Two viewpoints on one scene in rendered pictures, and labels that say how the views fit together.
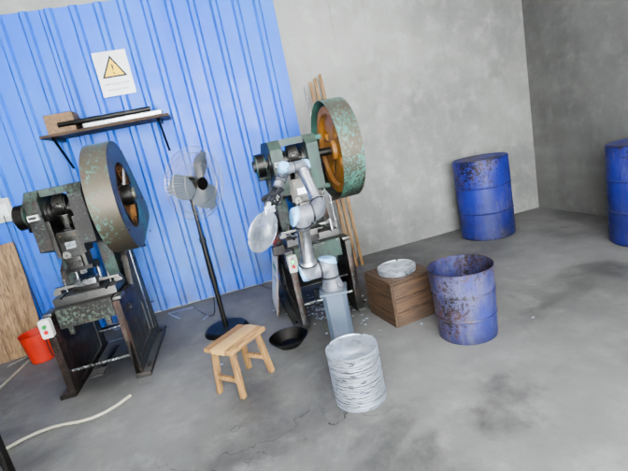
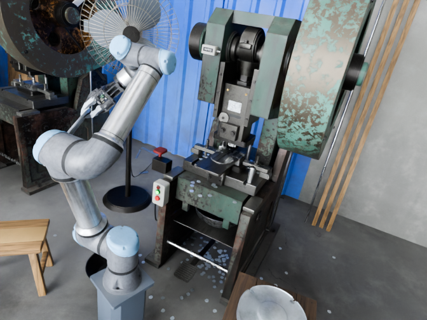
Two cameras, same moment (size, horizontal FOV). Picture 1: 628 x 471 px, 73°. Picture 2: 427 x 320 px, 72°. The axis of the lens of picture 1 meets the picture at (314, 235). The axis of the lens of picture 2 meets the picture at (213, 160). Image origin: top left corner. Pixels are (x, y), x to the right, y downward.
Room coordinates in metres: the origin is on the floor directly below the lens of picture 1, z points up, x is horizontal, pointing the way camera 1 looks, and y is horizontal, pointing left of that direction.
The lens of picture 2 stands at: (2.22, -0.77, 1.45)
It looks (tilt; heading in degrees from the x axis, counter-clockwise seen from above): 25 degrees down; 35
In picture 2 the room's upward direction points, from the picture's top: 9 degrees clockwise
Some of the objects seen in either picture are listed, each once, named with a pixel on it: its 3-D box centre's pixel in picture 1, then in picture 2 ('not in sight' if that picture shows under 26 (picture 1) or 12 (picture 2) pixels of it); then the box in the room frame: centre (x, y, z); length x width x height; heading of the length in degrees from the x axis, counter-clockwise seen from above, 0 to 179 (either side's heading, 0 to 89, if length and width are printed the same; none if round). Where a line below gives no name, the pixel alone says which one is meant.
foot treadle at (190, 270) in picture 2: not in sight; (204, 249); (3.41, 0.01, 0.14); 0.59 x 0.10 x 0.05; 12
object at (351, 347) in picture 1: (350, 347); not in sight; (2.15, -0.07, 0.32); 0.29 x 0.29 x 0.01
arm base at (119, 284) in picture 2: (332, 281); (122, 270); (2.75, -0.05, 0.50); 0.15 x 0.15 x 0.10
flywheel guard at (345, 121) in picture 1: (327, 150); (322, 64); (3.72, -0.27, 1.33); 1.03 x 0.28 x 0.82; 12
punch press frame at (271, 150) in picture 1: (301, 215); (242, 137); (3.69, 0.07, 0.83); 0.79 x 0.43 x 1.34; 12
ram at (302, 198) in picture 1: (301, 193); (236, 110); (3.51, 0.03, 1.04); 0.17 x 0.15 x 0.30; 12
